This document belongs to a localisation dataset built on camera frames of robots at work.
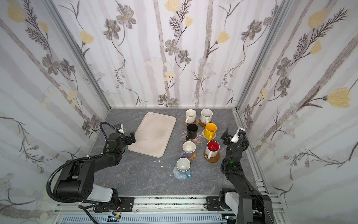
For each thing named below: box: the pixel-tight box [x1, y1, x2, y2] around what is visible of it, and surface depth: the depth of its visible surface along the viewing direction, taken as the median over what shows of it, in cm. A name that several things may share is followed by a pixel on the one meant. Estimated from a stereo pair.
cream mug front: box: [185, 108, 197, 124], surface depth 106 cm
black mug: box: [185, 123, 199, 142], surface depth 99 cm
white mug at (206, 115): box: [200, 108, 214, 125], surface depth 107 cm
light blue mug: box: [176, 157, 192, 180], surface depth 81 cm
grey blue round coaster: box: [172, 165, 187, 180], surface depth 86 cm
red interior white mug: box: [205, 140, 221, 160], surface depth 90 cm
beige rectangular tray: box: [127, 111, 177, 159], surface depth 107 cm
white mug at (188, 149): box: [180, 140, 197, 158], surface depth 90 cm
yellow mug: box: [204, 122, 218, 141], surface depth 98 cm
